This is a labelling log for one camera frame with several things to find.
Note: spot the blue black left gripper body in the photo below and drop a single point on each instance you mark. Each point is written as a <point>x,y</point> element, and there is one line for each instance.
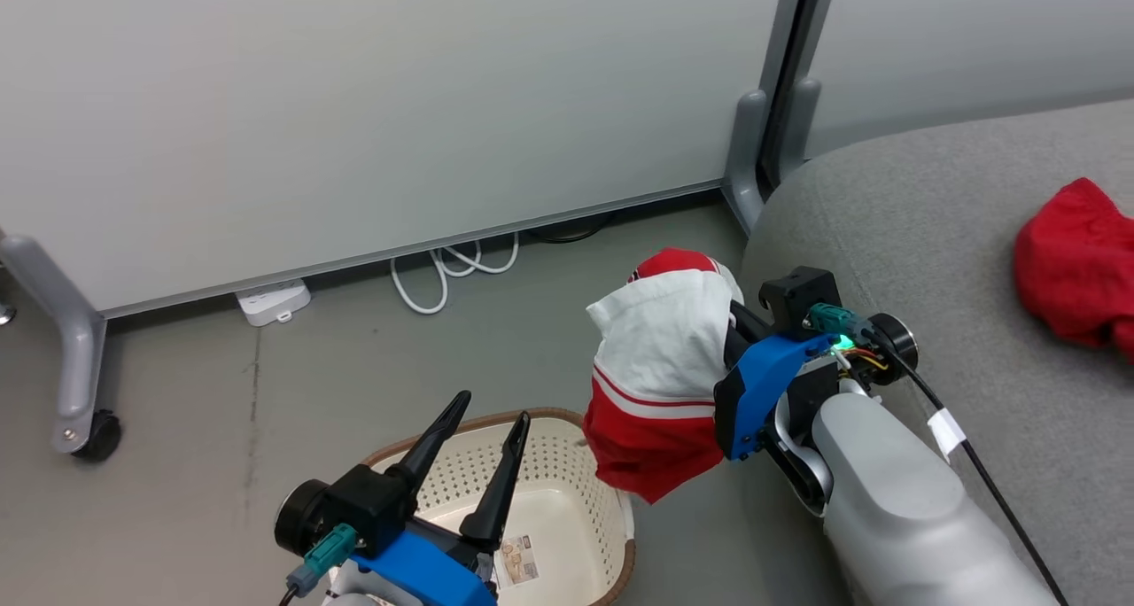
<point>425,575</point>

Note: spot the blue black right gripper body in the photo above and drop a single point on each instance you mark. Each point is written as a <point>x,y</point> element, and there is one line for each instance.
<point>762,384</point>

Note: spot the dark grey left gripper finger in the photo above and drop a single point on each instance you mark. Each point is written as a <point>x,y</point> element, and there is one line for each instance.
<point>436,438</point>
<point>500,486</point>

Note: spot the red white striped garment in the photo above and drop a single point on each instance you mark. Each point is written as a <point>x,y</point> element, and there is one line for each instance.
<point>660,349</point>

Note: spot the plain red garment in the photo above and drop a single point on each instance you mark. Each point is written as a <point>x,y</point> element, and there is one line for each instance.
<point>1076,260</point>

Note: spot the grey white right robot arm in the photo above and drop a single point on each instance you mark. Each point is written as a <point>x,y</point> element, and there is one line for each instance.
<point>895,508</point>

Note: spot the grey fabric sofa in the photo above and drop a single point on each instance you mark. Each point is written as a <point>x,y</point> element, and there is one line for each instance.
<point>957,234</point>

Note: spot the white perforated laundry basket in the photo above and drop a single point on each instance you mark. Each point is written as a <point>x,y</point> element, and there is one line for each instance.
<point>567,500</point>

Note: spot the paper label sticker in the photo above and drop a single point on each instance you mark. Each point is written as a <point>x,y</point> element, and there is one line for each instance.
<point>518,560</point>

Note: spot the white power strip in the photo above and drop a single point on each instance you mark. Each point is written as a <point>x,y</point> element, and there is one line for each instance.
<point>273,300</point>

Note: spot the grey partition foot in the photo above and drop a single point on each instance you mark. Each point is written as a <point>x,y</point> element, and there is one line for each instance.
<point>746,154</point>
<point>800,128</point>
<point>75,349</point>

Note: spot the black caster wheel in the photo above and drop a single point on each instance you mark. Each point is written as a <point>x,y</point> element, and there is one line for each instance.
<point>102,436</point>

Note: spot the large white partition panel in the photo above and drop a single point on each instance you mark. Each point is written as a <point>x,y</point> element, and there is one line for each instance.
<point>354,101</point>

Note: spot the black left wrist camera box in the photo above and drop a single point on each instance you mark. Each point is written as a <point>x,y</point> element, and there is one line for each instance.
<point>372,504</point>

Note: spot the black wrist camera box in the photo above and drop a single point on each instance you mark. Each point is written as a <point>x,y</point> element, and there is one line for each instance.
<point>797,296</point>
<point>372,504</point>

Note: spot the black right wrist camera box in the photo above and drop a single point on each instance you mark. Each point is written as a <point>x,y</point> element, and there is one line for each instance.
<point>797,296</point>

